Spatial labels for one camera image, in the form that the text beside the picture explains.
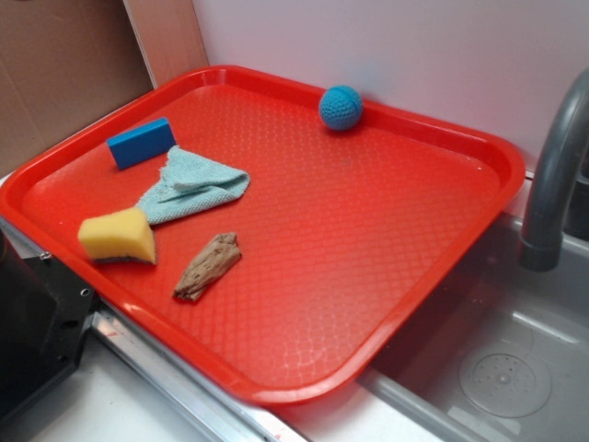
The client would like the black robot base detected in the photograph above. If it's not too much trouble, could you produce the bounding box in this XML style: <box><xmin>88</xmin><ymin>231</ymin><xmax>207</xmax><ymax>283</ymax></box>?
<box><xmin>1</xmin><ymin>235</ymin><xmax>97</xmax><ymax>425</ymax></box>

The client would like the brown wood chip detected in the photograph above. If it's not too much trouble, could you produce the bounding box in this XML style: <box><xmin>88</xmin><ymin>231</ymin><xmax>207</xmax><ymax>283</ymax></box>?
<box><xmin>172</xmin><ymin>232</ymin><xmax>242</xmax><ymax>302</ymax></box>

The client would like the red plastic tray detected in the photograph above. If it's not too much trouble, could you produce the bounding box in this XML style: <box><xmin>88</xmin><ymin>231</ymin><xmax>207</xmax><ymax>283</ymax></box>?
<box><xmin>1</xmin><ymin>66</ymin><xmax>525</xmax><ymax>406</ymax></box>

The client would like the light blue cloth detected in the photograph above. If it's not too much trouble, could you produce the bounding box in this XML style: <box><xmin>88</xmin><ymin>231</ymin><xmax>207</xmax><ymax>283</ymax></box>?
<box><xmin>137</xmin><ymin>145</ymin><xmax>250</xmax><ymax>225</ymax></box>

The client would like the blue knitted ball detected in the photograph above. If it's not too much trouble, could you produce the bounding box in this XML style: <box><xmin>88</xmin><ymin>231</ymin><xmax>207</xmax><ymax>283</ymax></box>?
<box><xmin>318</xmin><ymin>85</ymin><xmax>364</xmax><ymax>131</ymax></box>

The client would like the blue rectangular block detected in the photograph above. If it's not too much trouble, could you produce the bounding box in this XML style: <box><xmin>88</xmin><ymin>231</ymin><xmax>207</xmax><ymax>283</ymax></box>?
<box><xmin>107</xmin><ymin>118</ymin><xmax>177</xmax><ymax>169</ymax></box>

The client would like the yellow sponge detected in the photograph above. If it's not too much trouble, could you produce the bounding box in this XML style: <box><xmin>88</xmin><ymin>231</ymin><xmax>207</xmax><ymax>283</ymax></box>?
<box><xmin>77</xmin><ymin>207</ymin><xmax>156</xmax><ymax>264</ymax></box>

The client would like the grey sink basin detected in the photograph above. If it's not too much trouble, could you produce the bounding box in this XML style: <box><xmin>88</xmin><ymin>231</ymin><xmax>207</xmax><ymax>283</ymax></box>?
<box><xmin>359</xmin><ymin>215</ymin><xmax>588</xmax><ymax>441</ymax></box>

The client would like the grey faucet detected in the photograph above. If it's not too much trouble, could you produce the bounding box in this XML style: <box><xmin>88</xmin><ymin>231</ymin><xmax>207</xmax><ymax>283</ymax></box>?
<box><xmin>518</xmin><ymin>70</ymin><xmax>588</xmax><ymax>272</ymax></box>

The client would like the brown cardboard panel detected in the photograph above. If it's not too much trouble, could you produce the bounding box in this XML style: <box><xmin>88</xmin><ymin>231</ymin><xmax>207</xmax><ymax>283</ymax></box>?
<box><xmin>1</xmin><ymin>1</ymin><xmax>208</xmax><ymax>175</ymax></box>

